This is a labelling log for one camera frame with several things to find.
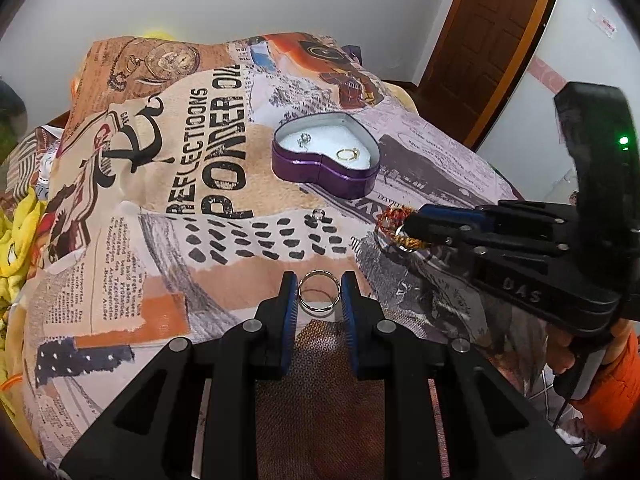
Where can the person's right hand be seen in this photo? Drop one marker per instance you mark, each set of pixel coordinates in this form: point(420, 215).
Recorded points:
point(560, 352)

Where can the printed blanket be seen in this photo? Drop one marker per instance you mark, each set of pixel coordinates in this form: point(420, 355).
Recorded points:
point(200, 240)

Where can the striped grey cloth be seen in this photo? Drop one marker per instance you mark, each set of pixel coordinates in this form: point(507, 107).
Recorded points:
point(37, 155)

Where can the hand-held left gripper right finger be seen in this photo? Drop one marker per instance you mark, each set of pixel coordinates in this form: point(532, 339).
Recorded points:
point(349, 327)

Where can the brown wooden door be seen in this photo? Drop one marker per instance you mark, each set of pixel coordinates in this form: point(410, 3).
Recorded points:
point(492, 35)

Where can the purple heart-shaped jewelry box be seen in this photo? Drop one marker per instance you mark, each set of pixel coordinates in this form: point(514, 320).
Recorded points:
point(320, 172)

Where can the yellow plush cloth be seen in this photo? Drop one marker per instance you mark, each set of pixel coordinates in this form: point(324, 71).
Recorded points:
point(17, 240)

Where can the white wall label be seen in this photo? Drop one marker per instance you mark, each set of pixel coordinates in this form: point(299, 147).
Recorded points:
point(605, 22)

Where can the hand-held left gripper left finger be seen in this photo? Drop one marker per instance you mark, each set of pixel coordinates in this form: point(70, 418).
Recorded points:
point(288, 325)

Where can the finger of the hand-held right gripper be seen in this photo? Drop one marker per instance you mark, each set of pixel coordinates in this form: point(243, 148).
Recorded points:
point(480, 245)
point(455, 216)

